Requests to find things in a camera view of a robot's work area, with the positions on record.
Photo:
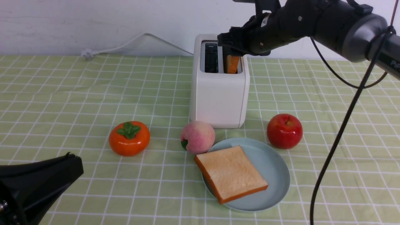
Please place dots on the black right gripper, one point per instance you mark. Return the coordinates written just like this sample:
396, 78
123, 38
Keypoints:
272, 26

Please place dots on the toast slice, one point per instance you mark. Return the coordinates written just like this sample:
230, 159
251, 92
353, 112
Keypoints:
231, 64
230, 174

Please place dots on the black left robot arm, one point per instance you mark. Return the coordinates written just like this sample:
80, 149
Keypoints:
28, 191

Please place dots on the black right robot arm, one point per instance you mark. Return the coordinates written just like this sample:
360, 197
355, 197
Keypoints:
349, 29

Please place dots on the white toaster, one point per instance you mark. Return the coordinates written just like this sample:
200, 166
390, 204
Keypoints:
217, 98

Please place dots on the red apple toy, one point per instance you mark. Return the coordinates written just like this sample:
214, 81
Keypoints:
284, 131

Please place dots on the pink peach toy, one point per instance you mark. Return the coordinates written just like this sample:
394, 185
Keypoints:
197, 137

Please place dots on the light blue plate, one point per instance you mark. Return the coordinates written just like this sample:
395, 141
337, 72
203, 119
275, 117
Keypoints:
272, 168

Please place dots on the green checkered tablecloth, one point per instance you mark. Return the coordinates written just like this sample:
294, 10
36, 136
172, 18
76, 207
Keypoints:
52, 105

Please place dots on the orange persimmon toy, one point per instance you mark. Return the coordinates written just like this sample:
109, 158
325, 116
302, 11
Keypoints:
129, 138

